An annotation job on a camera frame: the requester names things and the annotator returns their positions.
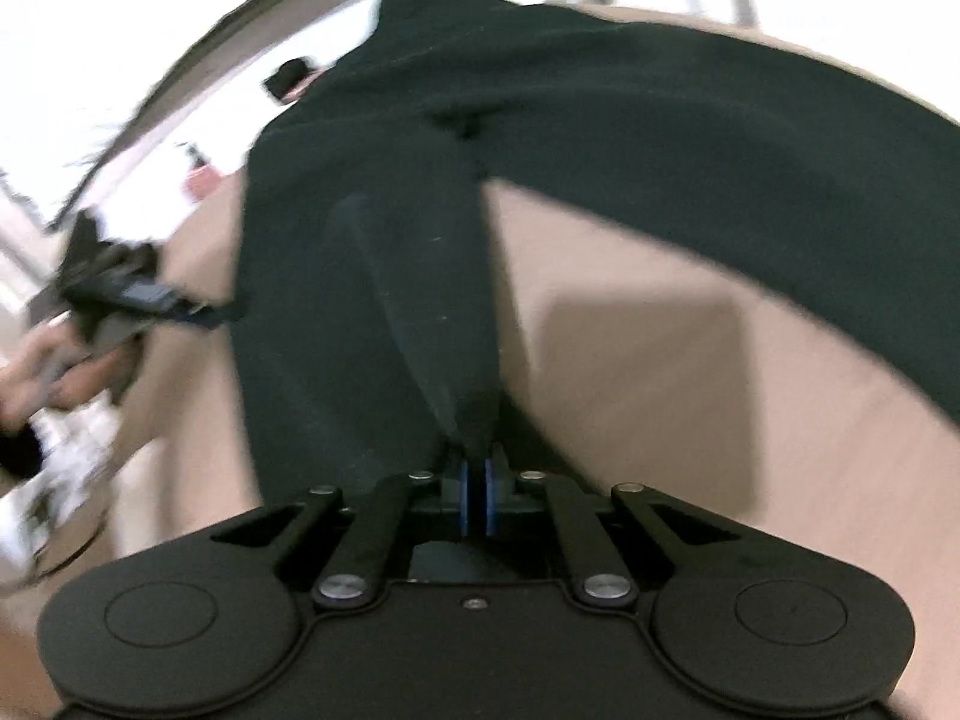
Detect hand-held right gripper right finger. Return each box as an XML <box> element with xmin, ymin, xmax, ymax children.
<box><xmin>484</xmin><ymin>457</ymin><xmax>745</xmax><ymax>610</ymax></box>

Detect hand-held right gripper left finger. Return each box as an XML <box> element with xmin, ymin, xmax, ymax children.
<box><xmin>212</xmin><ymin>457</ymin><xmax>472</xmax><ymax>611</ymax></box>

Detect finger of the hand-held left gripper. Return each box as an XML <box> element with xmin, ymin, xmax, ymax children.
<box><xmin>112</xmin><ymin>276</ymin><xmax>242</xmax><ymax>332</ymax></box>

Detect black pants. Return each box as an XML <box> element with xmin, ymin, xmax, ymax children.
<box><xmin>225</xmin><ymin>0</ymin><xmax>960</xmax><ymax>511</ymax></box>

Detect person's left hand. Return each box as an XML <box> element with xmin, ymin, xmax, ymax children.
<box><xmin>0</xmin><ymin>319</ymin><xmax>145</xmax><ymax>440</ymax></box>

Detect white printed cloth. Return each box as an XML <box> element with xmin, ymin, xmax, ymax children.
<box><xmin>0</xmin><ymin>397</ymin><xmax>122</xmax><ymax>578</ymax></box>

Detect small black object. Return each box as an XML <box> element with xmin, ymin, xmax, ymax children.
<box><xmin>261</xmin><ymin>55</ymin><xmax>321</xmax><ymax>106</ymax></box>

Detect brown wooden rail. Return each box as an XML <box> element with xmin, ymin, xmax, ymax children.
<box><xmin>45</xmin><ymin>0</ymin><xmax>392</xmax><ymax>235</ymax></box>

